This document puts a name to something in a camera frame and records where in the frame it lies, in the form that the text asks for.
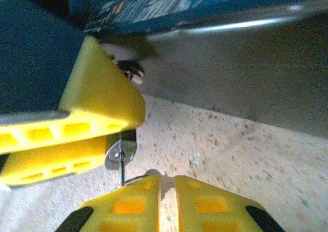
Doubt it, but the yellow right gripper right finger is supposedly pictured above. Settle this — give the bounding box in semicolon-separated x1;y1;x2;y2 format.
174;175;285;232

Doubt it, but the small silver key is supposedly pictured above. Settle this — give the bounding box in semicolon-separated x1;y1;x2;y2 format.
119;149;128;187

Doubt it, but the starry night print box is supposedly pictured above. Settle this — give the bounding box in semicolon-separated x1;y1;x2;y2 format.
67;0;328;141

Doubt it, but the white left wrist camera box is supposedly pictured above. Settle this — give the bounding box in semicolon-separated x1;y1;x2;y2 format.
101;42;146;86

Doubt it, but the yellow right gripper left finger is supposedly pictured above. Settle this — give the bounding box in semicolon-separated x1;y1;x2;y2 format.
54;175;161;232

